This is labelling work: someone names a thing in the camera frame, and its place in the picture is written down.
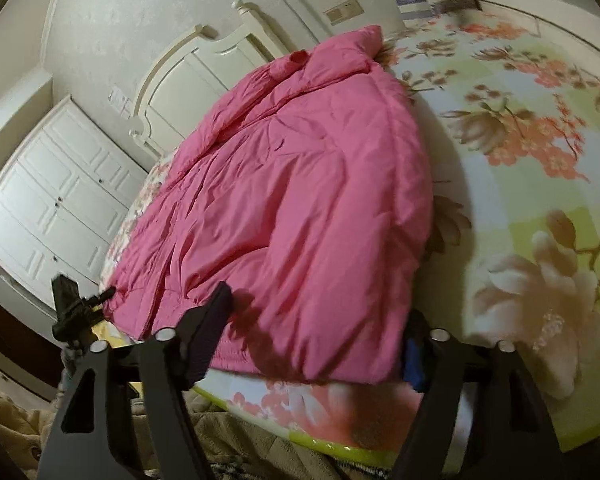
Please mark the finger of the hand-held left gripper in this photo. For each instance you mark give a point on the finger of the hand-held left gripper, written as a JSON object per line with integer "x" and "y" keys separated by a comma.
{"x": 97, "y": 297}

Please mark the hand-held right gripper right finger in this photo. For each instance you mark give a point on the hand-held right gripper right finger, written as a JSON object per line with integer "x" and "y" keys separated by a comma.
{"x": 415, "y": 365}

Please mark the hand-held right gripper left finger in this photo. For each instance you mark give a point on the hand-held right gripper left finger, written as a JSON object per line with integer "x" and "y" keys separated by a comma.
{"x": 205, "y": 340}

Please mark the pink padded jacket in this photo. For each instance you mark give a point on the pink padded jacket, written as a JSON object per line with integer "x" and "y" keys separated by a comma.
{"x": 280, "y": 210}

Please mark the white panelled wardrobe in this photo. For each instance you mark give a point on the white panelled wardrobe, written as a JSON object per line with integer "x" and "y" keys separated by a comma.
{"x": 55, "y": 210}

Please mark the cream wooden bed headboard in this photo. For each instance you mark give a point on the cream wooden bed headboard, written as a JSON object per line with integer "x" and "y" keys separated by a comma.
{"x": 180, "y": 85}

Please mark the floral bedsheet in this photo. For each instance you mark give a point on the floral bedsheet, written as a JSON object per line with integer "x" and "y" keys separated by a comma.
{"x": 530, "y": 160}

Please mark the white window platform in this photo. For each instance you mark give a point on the white window platform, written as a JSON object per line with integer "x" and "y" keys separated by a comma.
{"x": 545, "y": 15}

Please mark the white wall switch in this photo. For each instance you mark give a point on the white wall switch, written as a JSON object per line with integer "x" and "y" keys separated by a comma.
{"x": 121, "y": 104}

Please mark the beige wall socket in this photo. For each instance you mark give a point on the beige wall socket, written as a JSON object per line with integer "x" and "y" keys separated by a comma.
{"x": 344, "y": 11}

